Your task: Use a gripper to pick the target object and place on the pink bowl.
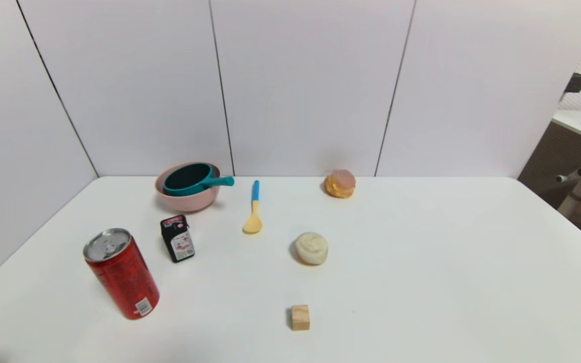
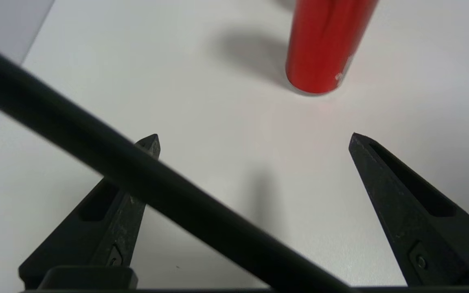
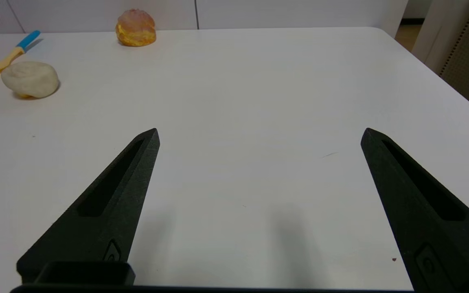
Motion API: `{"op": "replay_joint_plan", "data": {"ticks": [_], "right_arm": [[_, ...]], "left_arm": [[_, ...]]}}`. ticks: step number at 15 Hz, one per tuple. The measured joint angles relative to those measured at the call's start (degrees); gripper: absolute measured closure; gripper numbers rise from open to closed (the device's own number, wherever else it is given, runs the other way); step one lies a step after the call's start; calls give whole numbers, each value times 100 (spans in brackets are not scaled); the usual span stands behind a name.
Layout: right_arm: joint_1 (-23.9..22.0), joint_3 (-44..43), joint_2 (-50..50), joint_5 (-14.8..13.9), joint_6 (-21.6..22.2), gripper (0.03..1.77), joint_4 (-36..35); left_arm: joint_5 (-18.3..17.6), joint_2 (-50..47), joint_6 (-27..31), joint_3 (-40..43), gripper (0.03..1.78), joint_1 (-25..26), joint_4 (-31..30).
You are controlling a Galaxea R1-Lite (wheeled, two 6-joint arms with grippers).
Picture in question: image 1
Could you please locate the teal saucepan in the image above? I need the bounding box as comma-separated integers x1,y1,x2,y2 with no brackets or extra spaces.
163,162,235,197

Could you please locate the pink bowl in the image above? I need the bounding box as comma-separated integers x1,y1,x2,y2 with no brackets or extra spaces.
155,162,223,212

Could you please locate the pink orange cream puff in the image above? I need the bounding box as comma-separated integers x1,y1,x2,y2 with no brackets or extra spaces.
324,169,357,199

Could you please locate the white steamed bun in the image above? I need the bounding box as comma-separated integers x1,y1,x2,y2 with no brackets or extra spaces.
294,232,329,266

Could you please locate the small black carton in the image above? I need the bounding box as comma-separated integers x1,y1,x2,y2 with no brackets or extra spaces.
160,214,196,263

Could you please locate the small wooden cube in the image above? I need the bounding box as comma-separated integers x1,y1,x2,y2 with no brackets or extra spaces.
290,305,311,331

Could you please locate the red soda can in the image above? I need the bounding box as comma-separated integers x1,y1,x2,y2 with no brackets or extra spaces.
83,228,160,321

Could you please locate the brown mesh panel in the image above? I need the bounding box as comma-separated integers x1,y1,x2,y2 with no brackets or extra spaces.
517,121,581,208

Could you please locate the yellow spoon blue handle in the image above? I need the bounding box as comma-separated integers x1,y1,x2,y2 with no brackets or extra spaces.
242,180,264,234

